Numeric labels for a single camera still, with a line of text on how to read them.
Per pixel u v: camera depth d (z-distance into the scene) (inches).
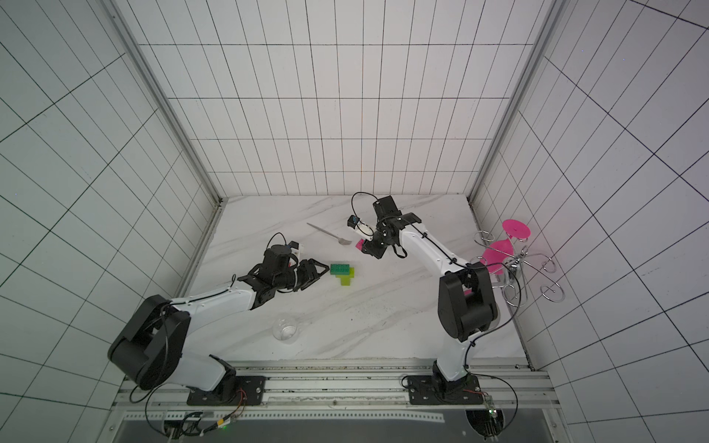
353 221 31.1
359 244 34.6
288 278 29.1
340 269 34.5
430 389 28.6
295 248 32.8
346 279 36.6
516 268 26.4
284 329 32.6
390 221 25.4
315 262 31.6
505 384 26.7
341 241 41.7
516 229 29.4
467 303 18.6
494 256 29.9
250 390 28.5
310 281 30.4
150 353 16.9
